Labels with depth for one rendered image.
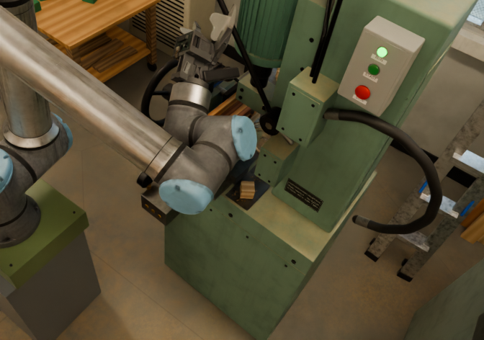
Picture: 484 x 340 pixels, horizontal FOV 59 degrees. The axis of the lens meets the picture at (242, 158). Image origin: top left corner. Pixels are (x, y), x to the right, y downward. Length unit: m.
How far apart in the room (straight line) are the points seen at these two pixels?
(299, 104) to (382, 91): 0.19
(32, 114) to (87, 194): 1.11
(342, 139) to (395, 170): 1.69
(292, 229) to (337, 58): 0.56
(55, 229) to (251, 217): 0.62
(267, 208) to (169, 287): 0.86
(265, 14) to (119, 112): 0.44
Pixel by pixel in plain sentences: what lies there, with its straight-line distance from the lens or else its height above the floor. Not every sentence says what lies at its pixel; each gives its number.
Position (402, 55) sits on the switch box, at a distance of 0.82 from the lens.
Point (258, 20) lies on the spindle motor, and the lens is 1.07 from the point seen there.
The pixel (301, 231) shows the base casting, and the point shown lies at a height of 0.80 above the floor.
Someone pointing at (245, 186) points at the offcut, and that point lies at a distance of 1.31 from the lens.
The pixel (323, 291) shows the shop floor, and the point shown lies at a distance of 2.15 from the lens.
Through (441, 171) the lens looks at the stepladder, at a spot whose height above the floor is 0.65.
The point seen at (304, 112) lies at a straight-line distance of 0.96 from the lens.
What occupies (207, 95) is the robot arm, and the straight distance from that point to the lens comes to 0.97.
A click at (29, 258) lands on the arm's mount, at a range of 1.45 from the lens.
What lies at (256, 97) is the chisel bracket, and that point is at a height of 1.05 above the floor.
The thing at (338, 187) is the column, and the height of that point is 1.01.
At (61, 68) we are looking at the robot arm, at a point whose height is 1.37.
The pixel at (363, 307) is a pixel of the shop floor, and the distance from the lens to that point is 2.19.
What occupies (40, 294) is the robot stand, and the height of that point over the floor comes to 0.40.
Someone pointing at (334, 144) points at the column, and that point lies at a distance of 1.08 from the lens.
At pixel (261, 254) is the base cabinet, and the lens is 1.41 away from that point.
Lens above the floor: 1.89
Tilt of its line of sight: 50 degrees down
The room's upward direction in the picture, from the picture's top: 13 degrees clockwise
